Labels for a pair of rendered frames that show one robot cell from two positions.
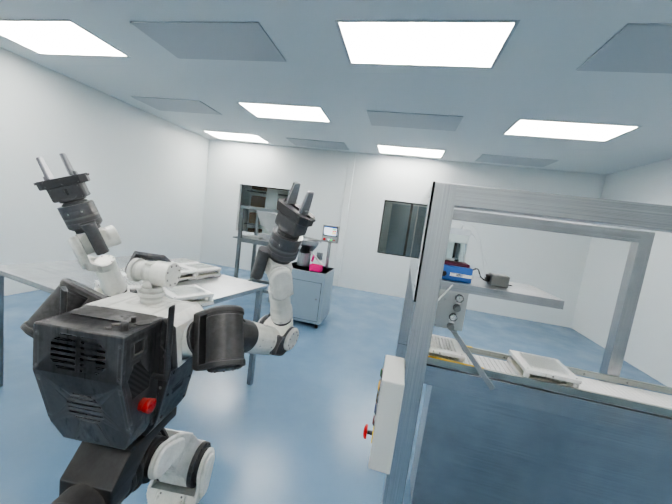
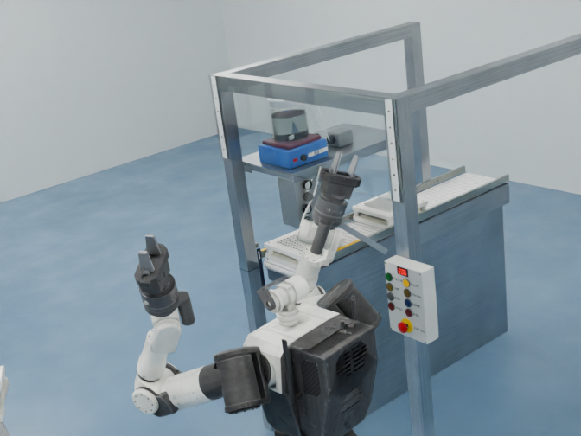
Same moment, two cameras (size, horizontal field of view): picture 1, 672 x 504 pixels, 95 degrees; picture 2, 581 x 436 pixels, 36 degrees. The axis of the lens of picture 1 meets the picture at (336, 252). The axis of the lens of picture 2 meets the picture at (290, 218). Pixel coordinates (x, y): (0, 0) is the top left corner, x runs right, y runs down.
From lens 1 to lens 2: 226 cm
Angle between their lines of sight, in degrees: 49
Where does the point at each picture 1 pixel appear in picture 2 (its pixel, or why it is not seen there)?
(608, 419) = (451, 222)
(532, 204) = (450, 91)
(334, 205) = not seen: outside the picture
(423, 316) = (411, 210)
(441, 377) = (333, 273)
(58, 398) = (335, 409)
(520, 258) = (129, 36)
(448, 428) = not seen: hidden behind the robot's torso
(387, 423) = (430, 301)
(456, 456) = not seen: hidden behind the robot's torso
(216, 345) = (367, 311)
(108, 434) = (357, 414)
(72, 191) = (166, 270)
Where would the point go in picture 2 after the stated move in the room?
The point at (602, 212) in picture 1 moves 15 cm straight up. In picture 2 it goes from (481, 80) to (479, 36)
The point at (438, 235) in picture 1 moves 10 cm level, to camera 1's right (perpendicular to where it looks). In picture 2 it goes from (406, 141) to (423, 132)
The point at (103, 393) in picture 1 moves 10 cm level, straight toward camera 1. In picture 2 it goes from (365, 377) to (404, 374)
